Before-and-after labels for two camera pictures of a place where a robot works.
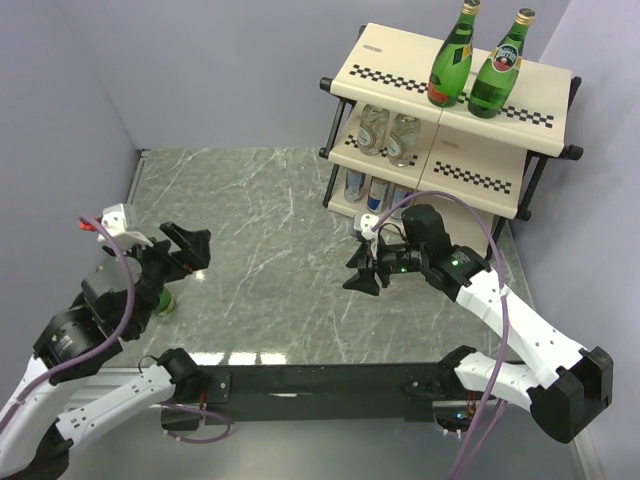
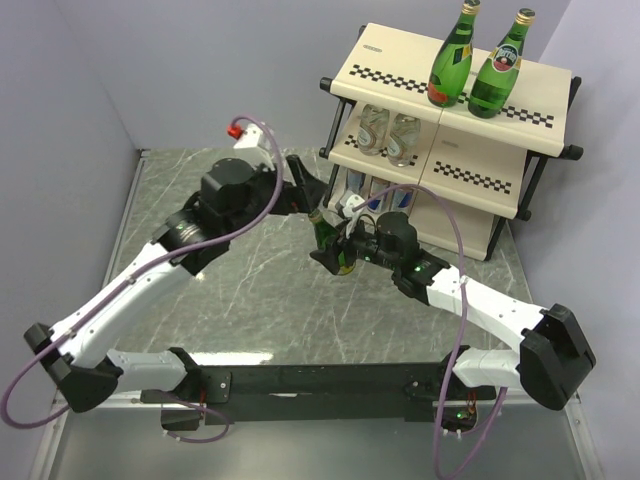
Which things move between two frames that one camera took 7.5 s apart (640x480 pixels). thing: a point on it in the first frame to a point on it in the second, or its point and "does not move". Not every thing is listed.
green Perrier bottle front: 451,64 does not move
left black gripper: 194,244 to 303,197
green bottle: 166,301 to 325,233
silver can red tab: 401,192 does not move
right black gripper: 364,280 to 328,257
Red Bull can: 377,194 does not move
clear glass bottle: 404,140 does not move
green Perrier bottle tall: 496,80 does not move
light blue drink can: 354,185 does not move
